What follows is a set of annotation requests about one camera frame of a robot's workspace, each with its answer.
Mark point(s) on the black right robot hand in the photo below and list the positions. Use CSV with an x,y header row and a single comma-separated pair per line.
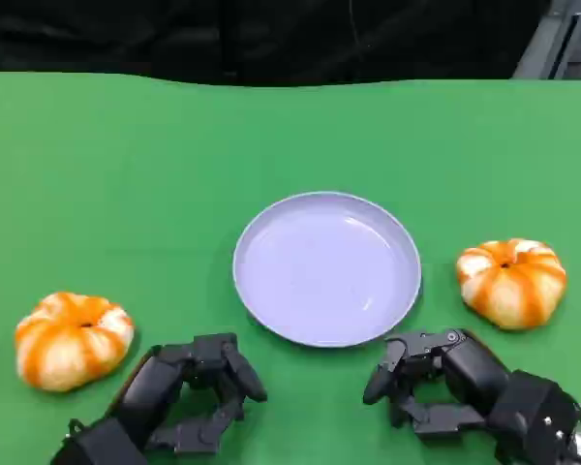
x,y
469,368

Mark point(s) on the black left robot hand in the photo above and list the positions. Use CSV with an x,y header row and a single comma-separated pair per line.
x,y
150,387

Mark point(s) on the lilac plate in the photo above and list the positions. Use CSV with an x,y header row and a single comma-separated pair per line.
x,y
327,269

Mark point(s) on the green table cloth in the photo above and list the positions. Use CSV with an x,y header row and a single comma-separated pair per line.
x,y
174,194

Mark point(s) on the black backdrop cloth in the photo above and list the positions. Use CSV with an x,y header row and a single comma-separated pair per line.
x,y
271,39

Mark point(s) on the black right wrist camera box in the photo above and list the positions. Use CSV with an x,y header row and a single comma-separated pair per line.
x,y
532,412

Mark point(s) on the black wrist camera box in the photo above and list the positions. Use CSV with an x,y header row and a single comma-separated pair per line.
x,y
532,412
101,448

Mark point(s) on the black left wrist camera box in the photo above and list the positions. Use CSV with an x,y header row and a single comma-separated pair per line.
x,y
101,448

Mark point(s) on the grey metal frame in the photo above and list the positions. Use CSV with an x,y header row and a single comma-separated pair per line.
x,y
547,43

